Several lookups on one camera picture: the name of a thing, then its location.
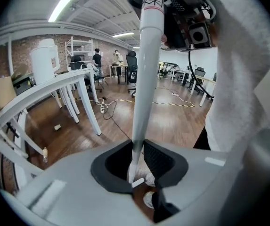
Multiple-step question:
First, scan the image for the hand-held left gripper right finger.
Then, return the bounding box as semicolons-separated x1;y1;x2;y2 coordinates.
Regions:
143;125;270;226

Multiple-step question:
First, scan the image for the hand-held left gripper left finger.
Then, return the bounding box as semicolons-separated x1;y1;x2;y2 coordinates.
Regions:
0;138;155;226

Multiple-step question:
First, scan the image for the person's right forearm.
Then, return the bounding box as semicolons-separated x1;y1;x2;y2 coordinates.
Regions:
209;22;220;48

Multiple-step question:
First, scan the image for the long ceiling light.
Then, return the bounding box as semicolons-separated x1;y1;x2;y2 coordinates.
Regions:
48;0;75;23
112;32;135;38

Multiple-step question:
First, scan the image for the clear plastic bottle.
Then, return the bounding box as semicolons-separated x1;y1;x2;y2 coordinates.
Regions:
42;146;50;164

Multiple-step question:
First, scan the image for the black office chair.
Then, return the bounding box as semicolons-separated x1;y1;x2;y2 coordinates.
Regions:
68;55;104;93
190;66;206;94
125;50;139;97

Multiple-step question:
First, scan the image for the white shoe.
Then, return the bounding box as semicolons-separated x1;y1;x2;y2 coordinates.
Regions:
143;191;155;210
145;173;157;187

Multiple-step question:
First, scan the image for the black metal railing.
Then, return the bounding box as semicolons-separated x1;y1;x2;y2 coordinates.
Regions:
0;141;21;193

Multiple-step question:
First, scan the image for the yellow black floor tape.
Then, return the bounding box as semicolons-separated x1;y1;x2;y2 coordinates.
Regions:
125;99;196;108

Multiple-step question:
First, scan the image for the white desk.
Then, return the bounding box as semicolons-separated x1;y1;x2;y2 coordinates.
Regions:
170;67;217;107

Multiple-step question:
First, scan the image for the white metal shelf rack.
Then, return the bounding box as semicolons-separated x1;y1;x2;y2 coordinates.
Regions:
64;36;94;72

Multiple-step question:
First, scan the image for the grey shirt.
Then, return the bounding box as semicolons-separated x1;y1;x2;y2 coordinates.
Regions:
193;0;270;152

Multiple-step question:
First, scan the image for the white table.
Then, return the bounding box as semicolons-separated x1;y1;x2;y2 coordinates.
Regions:
0;67;102;190

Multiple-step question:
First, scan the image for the black storage box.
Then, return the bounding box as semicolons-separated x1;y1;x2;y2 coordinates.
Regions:
11;73;35;97

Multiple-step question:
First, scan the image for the white pitcher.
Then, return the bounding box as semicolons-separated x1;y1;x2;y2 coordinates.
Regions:
29;38;61;85

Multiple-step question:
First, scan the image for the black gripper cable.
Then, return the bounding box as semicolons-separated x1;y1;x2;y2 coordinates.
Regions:
187;50;215;99

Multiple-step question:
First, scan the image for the black floor cable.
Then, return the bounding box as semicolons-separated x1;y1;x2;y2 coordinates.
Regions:
102;102;132;140

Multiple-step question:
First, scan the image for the white cable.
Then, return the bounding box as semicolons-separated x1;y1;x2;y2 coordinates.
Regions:
94;97;126;114

